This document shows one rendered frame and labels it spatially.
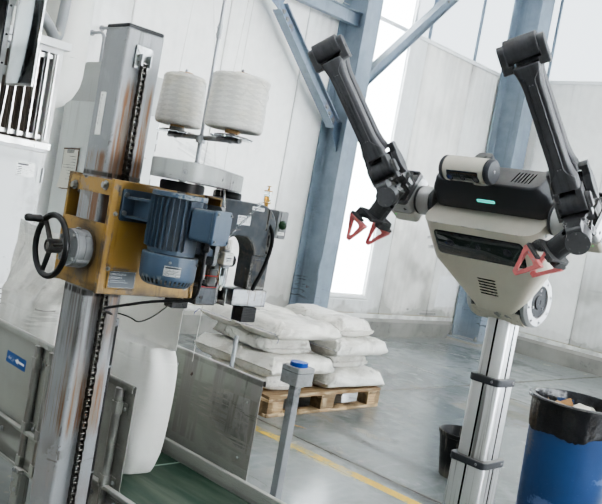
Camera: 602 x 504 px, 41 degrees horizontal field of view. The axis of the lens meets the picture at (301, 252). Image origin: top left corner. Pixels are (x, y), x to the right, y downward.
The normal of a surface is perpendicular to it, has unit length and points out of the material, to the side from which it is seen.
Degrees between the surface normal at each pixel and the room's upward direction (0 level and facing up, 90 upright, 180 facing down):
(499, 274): 130
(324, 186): 90
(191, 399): 90
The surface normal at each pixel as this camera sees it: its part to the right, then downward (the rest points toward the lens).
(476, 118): 0.70, 0.16
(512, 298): -0.64, 0.57
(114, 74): -0.69, -0.08
